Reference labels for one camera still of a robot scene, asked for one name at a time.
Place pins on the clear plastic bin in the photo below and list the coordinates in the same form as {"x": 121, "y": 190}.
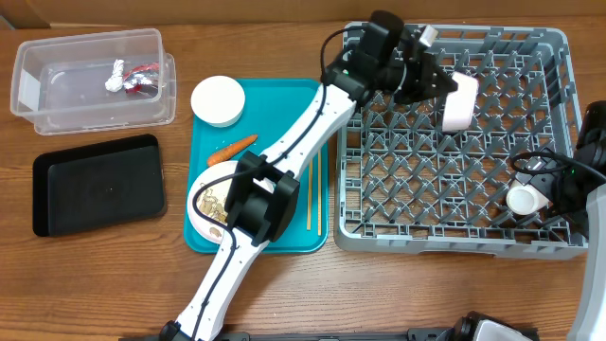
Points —
{"x": 58, "y": 83}

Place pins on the left wooden chopstick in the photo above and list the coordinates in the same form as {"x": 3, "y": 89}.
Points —
{"x": 310, "y": 188}

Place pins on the pale green bowl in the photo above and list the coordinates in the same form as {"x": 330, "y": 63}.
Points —
{"x": 218, "y": 101}

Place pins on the white paper cup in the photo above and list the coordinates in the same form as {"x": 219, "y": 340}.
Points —
{"x": 524, "y": 199}

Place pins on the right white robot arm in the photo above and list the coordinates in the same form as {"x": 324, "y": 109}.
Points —
{"x": 589, "y": 323}

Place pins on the orange carrot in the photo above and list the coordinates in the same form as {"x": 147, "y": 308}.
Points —
{"x": 231, "y": 150}

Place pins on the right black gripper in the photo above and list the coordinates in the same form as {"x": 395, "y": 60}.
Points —
{"x": 543, "y": 182}

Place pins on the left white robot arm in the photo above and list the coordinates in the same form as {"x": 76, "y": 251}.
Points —
{"x": 264, "y": 188}

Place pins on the black plastic tray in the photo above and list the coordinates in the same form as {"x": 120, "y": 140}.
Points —
{"x": 97, "y": 185}

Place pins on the grey dishwasher rack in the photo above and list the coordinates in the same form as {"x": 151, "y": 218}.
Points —
{"x": 406, "y": 186}

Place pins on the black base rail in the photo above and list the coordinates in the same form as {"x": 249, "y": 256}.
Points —
{"x": 413, "y": 334}

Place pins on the red silver foil wrapper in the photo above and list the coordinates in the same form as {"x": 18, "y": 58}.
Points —
{"x": 142, "y": 79}

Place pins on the pink white bowl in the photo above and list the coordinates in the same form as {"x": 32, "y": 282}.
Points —
{"x": 459, "y": 105}

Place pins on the white plate with scraps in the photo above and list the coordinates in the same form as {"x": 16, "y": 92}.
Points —
{"x": 210, "y": 202}

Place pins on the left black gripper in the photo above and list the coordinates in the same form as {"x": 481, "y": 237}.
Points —
{"x": 426, "y": 72}

